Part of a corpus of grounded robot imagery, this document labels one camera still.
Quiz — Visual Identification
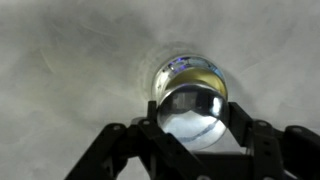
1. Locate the silver candle tin container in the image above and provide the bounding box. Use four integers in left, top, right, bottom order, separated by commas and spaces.
150, 55, 229, 104

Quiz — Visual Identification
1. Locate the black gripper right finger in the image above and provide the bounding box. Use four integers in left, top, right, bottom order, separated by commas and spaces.
228, 101, 320, 180

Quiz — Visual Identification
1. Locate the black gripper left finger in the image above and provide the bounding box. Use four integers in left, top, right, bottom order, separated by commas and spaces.
64, 100, 214, 180

